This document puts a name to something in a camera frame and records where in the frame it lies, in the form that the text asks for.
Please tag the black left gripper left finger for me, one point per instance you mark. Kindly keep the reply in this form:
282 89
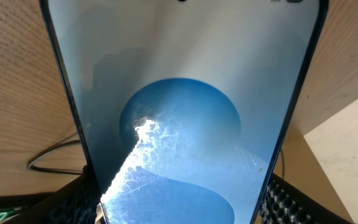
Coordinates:
74 203

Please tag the blue Galaxy smartphone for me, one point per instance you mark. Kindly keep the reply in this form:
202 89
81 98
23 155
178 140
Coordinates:
181 107

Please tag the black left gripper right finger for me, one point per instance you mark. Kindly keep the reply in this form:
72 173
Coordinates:
285 204

